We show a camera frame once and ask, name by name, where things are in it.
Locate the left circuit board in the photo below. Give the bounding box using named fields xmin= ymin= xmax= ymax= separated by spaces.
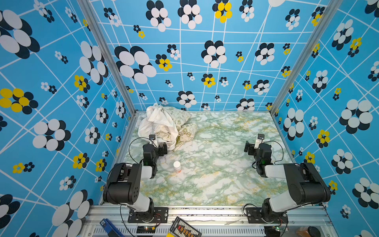
xmin=136 ymin=226 xmax=156 ymax=234

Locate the small white capped bottle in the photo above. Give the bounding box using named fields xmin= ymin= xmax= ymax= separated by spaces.
xmin=173 ymin=161 xmax=182 ymax=173

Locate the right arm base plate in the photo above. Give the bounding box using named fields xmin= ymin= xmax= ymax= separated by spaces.
xmin=244 ymin=207 xmax=288 ymax=225

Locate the left corner aluminium post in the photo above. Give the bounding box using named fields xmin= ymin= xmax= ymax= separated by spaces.
xmin=78 ymin=0 xmax=136 ymax=118

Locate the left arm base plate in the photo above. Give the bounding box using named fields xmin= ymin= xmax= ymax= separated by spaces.
xmin=127 ymin=207 xmax=169 ymax=224

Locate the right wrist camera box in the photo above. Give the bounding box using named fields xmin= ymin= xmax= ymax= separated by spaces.
xmin=254 ymin=133 xmax=265 ymax=149

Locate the blue handled tool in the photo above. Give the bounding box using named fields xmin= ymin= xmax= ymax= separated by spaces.
xmin=100 ymin=218 xmax=124 ymax=237

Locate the circuit board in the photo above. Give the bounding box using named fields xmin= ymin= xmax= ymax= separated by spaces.
xmin=265 ymin=226 xmax=281 ymax=237
xmin=136 ymin=226 xmax=156 ymax=234

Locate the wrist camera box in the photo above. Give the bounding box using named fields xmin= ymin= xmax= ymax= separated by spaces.
xmin=254 ymin=133 xmax=265 ymax=149
xmin=149 ymin=134 xmax=158 ymax=147

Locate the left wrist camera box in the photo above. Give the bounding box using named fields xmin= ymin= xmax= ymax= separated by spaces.
xmin=149 ymin=134 xmax=158 ymax=147

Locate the corner aluminium post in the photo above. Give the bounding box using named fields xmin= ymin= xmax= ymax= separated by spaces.
xmin=78 ymin=0 xmax=136 ymax=118
xmin=270 ymin=0 xmax=343 ymax=117

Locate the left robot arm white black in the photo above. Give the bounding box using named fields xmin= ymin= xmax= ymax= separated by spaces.
xmin=103 ymin=143 xmax=168 ymax=223

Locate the right circuit board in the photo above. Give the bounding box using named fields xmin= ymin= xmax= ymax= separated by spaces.
xmin=265 ymin=226 xmax=281 ymax=237

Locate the brown jar black lid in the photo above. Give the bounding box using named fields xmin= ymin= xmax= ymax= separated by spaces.
xmin=296 ymin=226 xmax=321 ymax=237

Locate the plain white cloth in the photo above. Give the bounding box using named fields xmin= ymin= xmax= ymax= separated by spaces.
xmin=138 ymin=103 xmax=179 ymax=151

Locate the aluminium front frame rail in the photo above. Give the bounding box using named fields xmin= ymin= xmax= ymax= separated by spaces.
xmin=80 ymin=205 xmax=338 ymax=237

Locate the green printed cream cloth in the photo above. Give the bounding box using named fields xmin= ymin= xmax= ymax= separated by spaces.
xmin=163 ymin=106 xmax=198 ymax=151

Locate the right corner aluminium post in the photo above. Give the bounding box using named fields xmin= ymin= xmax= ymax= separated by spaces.
xmin=270 ymin=0 xmax=343 ymax=117

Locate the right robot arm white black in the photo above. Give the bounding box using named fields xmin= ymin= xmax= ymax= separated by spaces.
xmin=244 ymin=142 xmax=331 ymax=223

